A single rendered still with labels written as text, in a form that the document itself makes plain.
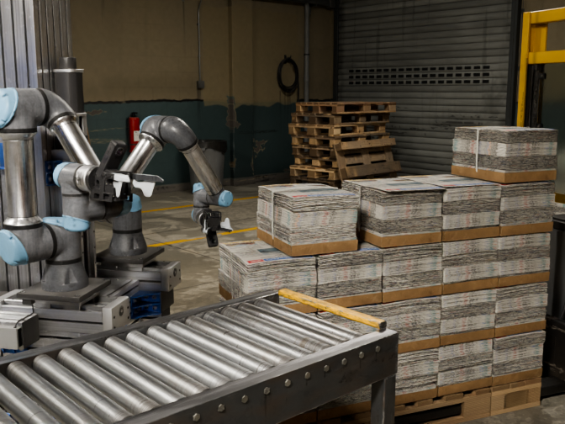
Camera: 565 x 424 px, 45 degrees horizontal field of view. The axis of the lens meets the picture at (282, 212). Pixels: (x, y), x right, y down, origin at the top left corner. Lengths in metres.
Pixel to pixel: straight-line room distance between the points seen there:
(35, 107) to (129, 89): 7.53
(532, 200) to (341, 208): 0.94
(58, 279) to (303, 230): 0.91
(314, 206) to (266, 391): 1.12
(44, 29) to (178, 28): 7.68
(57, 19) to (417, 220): 1.57
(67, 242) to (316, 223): 0.92
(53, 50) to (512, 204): 1.96
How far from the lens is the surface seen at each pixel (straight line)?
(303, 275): 2.63
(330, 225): 2.64
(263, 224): 2.84
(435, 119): 10.60
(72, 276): 2.32
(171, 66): 10.06
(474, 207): 3.00
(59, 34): 2.62
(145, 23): 9.89
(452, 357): 3.12
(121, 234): 2.75
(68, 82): 2.52
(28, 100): 2.19
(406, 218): 2.81
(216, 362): 1.74
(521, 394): 3.44
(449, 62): 10.46
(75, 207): 2.00
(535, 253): 3.26
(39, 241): 2.24
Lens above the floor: 1.46
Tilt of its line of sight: 10 degrees down
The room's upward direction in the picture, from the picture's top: straight up
